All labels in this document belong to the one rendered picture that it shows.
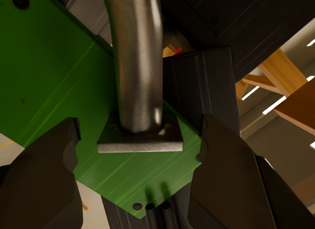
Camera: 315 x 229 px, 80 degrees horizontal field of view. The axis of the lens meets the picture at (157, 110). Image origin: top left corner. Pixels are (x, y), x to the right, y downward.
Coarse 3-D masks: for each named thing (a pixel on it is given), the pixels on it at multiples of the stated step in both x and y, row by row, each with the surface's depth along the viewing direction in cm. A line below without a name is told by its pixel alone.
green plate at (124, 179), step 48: (0, 0) 12; (48, 0) 12; (0, 48) 13; (48, 48) 13; (96, 48) 13; (0, 96) 14; (48, 96) 15; (96, 96) 15; (96, 144) 16; (192, 144) 17; (144, 192) 19
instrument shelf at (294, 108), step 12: (312, 84) 59; (288, 96) 64; (300, 96) 59; (312, 96) 54; (276, 108) 64; (288, 108) 59; (300, 108) 54; (312, 108) 50; (288, 120) 60; (300, 120) 50; (312, 120) 47; (312, 132) 47
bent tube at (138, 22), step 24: (120, 0) 9; (144, 0) 9; (120, 24) 10; (144, 24) 10; (120, 48) 10; (144, 48) 10; (120, 72) 11; (144, 72) 11; (120, 96) 12; (144, 96) 11; (120, 120) 13; (144, 120) 12; (168, 120) 14; (120, 144) 12; (144, 144) 12; (168, 144) 12
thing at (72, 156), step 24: (72, 120) 11; (48, 144) 9; (72, 144) 10; (24, 168) 8; (48, 168) 8; (72, 168) 10; (0, 192) 7; (24, 192) 7; (48, 192) 7; (72, 192) 7; (0, 216) 6; (24, 216) 6; (48, 216) 6; (72, 216) 7
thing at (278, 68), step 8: (272, 56) 81; (280, 56) 80; (264, 64) 82; (272, 64) 82; (280, 64) 81; (288, 64) 81; (264, 72) 88; (272, 72) 82; (280, 72) 82; (288, 72) 81; (296, 72) 81; (272, 80) 88; (280, 80) 82; (288, 80) 82; (296, 80) 81; (304, 80) 81; (280, 88) 87; (288, 88) 83; (296, 88) 82
